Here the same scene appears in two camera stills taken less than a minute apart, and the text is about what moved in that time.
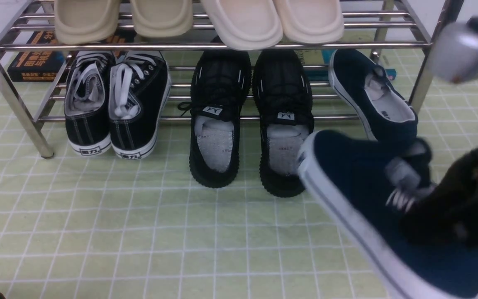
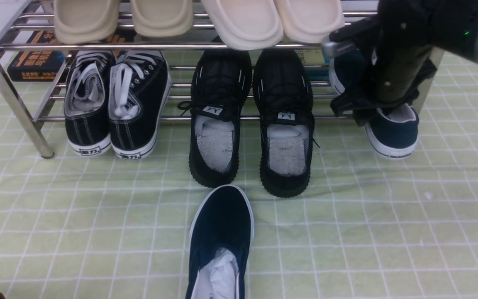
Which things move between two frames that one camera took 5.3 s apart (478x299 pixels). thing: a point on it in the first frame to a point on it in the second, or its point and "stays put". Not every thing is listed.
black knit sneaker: (284, 115) stays put
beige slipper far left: (83, 21) stays put
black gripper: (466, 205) to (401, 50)
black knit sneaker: (220, 84) stays put
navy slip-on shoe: (366, 88) stays put
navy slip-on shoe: (348, 173) to (222, 227)
